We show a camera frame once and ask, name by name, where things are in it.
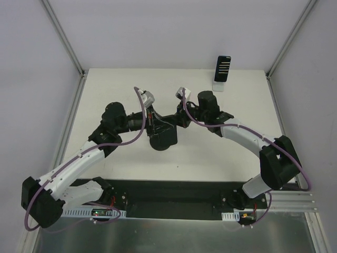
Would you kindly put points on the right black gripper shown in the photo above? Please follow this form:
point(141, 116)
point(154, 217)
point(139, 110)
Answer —
point(181, 117)

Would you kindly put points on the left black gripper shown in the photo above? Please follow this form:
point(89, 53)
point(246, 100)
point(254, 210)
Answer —
point(150, 121)

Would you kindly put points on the black round stand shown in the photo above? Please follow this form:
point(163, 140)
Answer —
point(157, 145)

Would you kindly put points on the white phone stand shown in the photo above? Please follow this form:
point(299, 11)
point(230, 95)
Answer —
point(218, 86)

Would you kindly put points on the blue edged black phone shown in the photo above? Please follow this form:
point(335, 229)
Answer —
point(222, 68)

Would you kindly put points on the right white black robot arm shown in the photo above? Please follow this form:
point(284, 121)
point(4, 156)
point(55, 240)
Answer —
point(278, 159)

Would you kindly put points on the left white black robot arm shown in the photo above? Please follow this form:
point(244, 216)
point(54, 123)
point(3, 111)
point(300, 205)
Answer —
point(46, 198)

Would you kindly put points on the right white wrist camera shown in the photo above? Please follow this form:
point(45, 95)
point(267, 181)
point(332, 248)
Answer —
point(183, 92)

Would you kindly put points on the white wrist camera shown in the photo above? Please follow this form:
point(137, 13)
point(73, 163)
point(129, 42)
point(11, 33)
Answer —
point(183, 92)
point(147, 98)

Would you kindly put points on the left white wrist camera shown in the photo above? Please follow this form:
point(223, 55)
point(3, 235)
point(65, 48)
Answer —
point(147, 98)

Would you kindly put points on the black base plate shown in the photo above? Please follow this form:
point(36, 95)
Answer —
point(185, 200)

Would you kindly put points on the right white cable duct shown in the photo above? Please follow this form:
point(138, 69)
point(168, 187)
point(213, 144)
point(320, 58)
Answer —
point(230, 216)

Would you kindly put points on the white cable duct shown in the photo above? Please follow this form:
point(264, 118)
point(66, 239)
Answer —
point(230, 216)
point(93, 212)

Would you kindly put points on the left white cable duct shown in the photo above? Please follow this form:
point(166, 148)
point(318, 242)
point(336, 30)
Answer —
point(93, 212)

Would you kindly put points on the left aluminium frame post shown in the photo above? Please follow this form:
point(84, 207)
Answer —
point(51, 14)

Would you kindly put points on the aluminium frame post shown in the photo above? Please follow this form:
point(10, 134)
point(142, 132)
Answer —
point(51, 14)
point(310, 5)

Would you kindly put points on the right aluminium frame post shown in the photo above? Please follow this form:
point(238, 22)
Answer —
point(310, 5)

